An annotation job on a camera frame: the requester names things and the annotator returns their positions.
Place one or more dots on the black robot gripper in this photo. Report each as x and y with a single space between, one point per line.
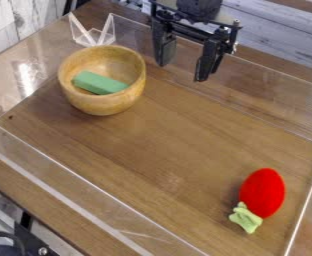
200 21

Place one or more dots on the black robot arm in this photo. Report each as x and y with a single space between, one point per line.
196 20

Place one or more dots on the red plush radish toy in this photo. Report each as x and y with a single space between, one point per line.
260 199

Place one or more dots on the green rectangular block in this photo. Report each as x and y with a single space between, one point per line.
97 84

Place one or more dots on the wooden bowl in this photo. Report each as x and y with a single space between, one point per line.
116 62

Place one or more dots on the clear acrylic corner bracket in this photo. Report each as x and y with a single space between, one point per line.
92 37

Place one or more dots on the black metal clamp stand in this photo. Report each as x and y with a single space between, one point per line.
35 246

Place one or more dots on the clear acrylic table barrier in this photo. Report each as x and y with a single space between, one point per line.
143 183

